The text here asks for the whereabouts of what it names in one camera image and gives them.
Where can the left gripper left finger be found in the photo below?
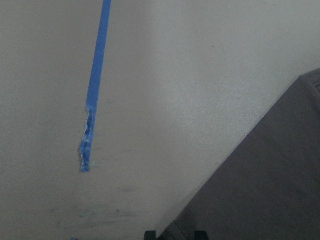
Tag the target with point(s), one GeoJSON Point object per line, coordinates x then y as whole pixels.
{"type": "Point", "coordinates": [150, 235]}

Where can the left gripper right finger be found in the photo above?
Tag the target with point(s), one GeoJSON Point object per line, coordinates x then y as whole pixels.
{"type": "Point", "coordinates": [200, 235]}

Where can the torn blue tape strip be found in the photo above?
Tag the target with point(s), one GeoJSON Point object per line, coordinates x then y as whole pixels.
{"type": "Point", "coordinates": [91, 104]}

